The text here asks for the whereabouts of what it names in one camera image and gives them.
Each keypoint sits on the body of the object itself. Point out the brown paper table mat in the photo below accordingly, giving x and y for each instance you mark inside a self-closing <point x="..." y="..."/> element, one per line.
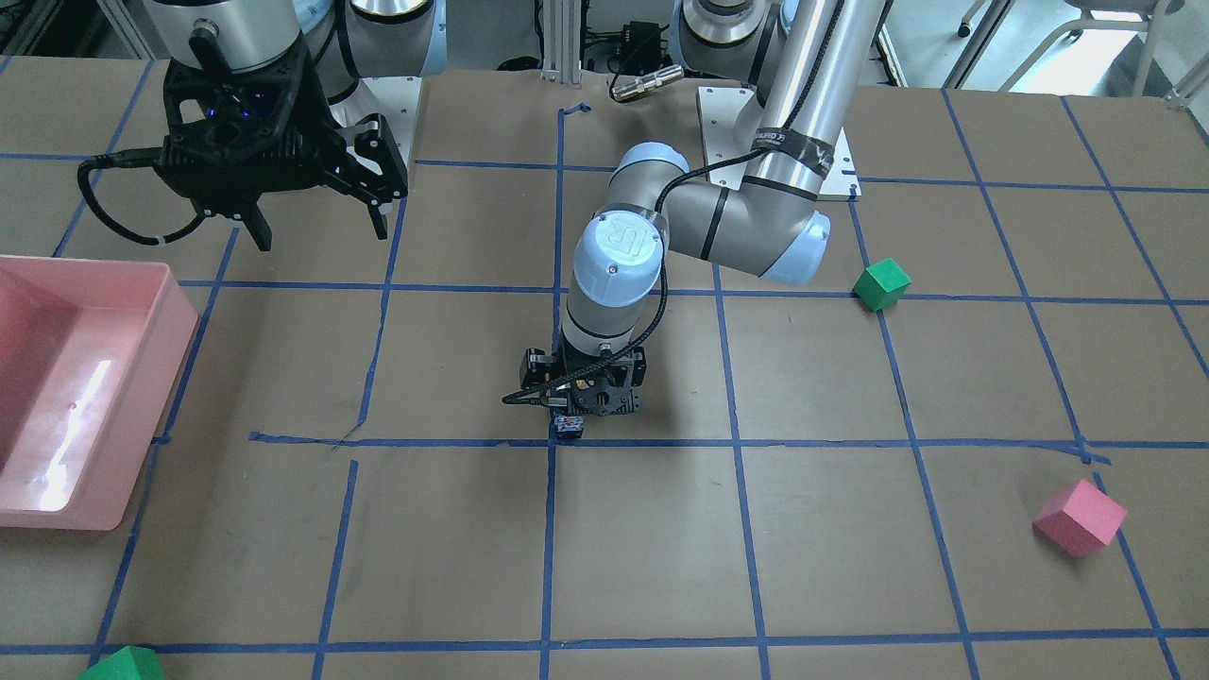
<point x="809" y="490"/>

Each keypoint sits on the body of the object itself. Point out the yellow push button switch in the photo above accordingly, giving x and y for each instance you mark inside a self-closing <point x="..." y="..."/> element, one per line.
<point x="567" y="427"/>

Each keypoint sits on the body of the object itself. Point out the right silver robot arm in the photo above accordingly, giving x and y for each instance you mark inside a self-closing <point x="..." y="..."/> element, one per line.
<point x="349" y="40"/>

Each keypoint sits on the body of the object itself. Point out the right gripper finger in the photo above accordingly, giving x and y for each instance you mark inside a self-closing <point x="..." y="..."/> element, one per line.
<point x="378" y="209"/>
<point x="257" y="226"/>

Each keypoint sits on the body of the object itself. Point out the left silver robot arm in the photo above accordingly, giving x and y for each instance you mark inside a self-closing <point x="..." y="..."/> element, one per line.
<point x="802" y="59"/>

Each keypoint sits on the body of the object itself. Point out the pink cube near centre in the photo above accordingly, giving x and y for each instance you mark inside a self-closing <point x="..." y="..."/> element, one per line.
<point x="1080" y="518"/>

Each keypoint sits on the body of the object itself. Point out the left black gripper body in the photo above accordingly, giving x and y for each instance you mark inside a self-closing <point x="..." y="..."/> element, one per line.
<point x="536" y="364"/>

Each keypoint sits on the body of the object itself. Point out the green cube centre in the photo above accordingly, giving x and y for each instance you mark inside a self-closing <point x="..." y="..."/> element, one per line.
<point x="881" y="284"/>

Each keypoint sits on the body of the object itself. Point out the aluminium frame post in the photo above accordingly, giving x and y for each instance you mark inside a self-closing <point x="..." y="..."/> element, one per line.
<point x="562" y="26"/>

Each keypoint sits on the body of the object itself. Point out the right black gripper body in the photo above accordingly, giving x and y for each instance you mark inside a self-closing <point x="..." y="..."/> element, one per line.
<point x="326" y="129"/>

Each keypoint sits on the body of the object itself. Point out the green cube far corner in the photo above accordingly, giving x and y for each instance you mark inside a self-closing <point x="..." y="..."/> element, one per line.
<point x="128" y="663"/>

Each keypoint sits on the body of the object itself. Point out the pink plastic bin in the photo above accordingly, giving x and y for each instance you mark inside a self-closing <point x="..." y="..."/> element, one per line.
<point x="90" y="350"/>

